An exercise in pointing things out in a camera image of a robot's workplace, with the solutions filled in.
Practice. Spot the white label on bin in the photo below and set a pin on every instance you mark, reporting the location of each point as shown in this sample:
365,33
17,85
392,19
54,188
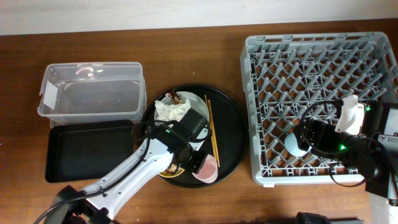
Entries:
50,95

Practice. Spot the pink cup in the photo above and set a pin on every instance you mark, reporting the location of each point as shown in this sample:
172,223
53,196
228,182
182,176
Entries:
209,171

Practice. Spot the clear plastic bin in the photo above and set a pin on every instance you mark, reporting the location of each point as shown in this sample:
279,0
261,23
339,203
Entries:
91,92

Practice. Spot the grey dishwasher rack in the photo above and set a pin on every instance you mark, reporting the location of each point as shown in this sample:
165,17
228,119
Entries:
288,76

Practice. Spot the light blue cup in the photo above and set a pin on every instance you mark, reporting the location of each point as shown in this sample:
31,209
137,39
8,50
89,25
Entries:
292,146

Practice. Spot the round black serving tray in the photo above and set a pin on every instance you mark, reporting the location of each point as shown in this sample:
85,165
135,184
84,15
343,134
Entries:
230,131

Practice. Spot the black rectangular tray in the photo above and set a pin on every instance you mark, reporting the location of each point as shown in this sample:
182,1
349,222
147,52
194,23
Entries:
88,150

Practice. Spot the yellow bowl with scraps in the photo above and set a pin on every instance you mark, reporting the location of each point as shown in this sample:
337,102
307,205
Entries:
172,171

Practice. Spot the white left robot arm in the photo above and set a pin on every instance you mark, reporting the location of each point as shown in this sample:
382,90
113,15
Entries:
165,143

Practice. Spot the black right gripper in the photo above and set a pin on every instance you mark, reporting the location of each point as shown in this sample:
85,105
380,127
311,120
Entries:
324,131

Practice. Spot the crumpled white napkin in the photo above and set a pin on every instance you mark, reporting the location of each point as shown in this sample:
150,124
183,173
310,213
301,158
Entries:
165,112

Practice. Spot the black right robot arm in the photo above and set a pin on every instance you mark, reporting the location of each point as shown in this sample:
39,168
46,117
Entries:
365,139

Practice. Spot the wooden chopstick right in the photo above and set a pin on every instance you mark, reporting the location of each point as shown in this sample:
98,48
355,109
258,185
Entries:
217,155

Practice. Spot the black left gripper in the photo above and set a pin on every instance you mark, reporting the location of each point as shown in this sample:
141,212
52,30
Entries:
196,166

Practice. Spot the black object bottom edge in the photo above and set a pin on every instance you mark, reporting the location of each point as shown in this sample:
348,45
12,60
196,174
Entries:
311,218

